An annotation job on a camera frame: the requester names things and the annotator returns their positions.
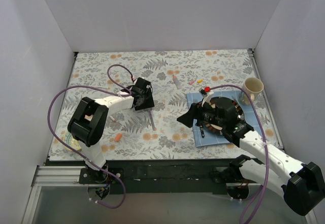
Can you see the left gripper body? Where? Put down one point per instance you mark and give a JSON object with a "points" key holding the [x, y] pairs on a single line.
{"points": [[145, 99]]}

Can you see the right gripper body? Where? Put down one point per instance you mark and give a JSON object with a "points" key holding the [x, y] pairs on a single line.
{"points": [[197, 113]]}

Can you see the purple highlighter pen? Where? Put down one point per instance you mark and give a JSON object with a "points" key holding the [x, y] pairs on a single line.
{"points": [[152, 121]]}

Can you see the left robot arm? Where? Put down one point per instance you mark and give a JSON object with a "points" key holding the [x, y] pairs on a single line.
{"points": [[89, 119]]}

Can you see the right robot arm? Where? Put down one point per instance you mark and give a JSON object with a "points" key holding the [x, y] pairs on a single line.
{"points": [[300, 185]]}

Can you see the brown striped plate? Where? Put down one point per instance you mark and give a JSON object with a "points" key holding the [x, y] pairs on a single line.
{"points": [[227, 109]]}

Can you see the blue checkered placemat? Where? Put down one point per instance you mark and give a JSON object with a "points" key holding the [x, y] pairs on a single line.
{"points": [[210, 138]]}

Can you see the cream mug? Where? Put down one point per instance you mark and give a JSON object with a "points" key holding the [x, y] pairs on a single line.
{"points": [[252, 88]]}

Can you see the patterned small bowl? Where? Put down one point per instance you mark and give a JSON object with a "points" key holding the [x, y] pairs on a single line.
{"points": [[73, 143]]}

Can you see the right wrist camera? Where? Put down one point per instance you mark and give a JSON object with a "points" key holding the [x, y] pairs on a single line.
{"points": [[207, 94]]}

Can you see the black handled fork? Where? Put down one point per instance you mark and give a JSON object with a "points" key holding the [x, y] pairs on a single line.
{"points": [[201, 131]]}

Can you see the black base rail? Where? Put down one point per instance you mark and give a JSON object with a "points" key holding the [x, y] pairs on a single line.
{"points": [[162, 176]]}

